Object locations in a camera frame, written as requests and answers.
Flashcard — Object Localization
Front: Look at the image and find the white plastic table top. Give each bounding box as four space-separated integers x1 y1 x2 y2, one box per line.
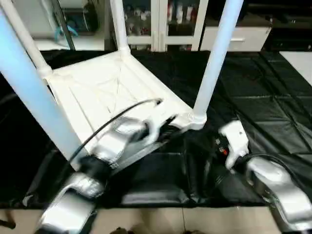
38 49 208 171

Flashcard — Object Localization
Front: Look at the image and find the black table mat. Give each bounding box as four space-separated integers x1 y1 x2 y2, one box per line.
0 49 312 208

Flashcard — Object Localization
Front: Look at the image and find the white glass door cabinet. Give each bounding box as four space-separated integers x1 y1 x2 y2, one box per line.
105 0 209 52

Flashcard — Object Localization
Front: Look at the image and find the white drawer unit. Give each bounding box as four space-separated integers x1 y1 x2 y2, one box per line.
200 25 272 52

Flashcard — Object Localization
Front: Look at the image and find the black metal workbench leg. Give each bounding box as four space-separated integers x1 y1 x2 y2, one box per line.
0 219 16 230

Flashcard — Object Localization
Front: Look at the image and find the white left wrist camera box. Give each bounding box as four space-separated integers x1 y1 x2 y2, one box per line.
146 115 169 144

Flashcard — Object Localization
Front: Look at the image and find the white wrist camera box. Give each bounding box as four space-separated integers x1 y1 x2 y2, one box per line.
217 119 250 171
146 115 169 144

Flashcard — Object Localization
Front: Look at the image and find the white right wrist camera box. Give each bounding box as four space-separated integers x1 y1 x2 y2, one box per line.
217 119 250 171

